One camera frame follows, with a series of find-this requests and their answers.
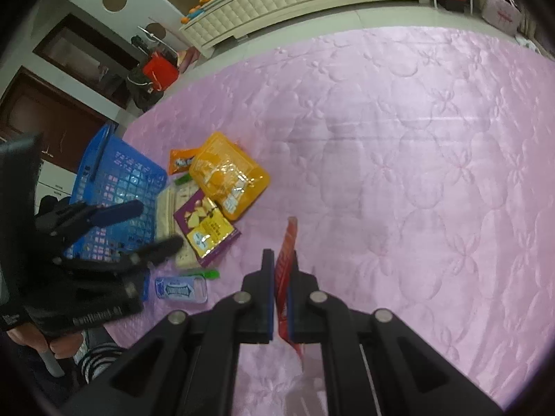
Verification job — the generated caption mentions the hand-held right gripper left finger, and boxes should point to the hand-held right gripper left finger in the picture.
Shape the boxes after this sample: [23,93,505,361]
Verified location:
[61,249,276,416]

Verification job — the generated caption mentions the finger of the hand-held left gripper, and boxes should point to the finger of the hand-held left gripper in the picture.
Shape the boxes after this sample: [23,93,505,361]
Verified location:
[52,236,185,275]
[35,199,145,248]

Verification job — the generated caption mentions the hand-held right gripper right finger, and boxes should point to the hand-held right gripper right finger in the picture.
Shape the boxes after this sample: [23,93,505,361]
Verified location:
[288,250,506,416]

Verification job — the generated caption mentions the clear cracker packet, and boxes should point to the clear cracker packet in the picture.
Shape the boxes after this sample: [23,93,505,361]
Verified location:
[155,173,196,245]

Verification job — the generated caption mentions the blue plastic basket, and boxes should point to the blue plastic basket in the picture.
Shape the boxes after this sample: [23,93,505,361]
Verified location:
[63,122,169,269]

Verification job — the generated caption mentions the blue gum box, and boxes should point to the blue gum box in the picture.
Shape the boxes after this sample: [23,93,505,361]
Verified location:
[155,275,208,303]

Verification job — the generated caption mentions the purple snack packet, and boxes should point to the purple snack packet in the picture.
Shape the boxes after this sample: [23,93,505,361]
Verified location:
[173,190,242,268]

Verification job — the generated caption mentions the red snack packet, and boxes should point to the red snack packet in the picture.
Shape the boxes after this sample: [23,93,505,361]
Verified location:
[275,217,308,375]

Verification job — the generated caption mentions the small orange snack packet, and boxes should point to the small orange snack packet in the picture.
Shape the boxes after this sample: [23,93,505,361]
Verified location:
[169,148,204,175]

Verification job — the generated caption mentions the yellow clear snack packet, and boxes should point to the yellow clear snack packet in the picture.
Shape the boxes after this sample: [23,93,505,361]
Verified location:
[189,132,270,222]

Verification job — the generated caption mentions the person's left forearm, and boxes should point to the person's left forearm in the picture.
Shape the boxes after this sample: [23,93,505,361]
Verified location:
[73,341,127,385]

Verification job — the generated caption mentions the person's left hand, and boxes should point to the person's left hand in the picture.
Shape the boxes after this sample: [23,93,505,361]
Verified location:
[6,325,89,358]

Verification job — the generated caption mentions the black bag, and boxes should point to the black bag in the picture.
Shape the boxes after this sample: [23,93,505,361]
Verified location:
[127,67,164,112]

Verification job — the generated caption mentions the red paper bag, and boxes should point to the red paper bag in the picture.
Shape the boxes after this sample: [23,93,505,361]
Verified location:
[142,52,179,92]

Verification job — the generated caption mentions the pink quilted bed cover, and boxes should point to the pink quilted bed cover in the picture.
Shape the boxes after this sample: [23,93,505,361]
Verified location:
[100,26,555,416]

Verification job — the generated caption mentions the cream tufted headboard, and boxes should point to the cream tufted headboard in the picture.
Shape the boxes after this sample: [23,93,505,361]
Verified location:
[179,0,430,48]

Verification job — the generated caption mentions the pink tote bag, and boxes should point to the pink tote bag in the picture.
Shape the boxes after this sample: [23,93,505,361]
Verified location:
[483,0,523,36]

